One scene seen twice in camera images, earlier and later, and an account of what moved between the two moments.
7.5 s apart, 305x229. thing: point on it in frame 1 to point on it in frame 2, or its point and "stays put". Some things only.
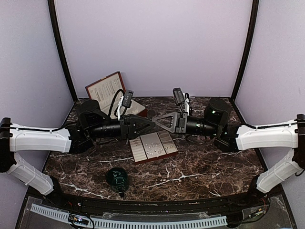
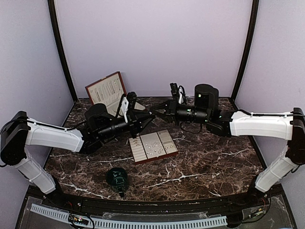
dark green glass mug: (118, 178) stays put
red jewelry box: (102, 91) stays put
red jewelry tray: (152, 147) stays put
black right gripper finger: (173, 122) to (161, 106)
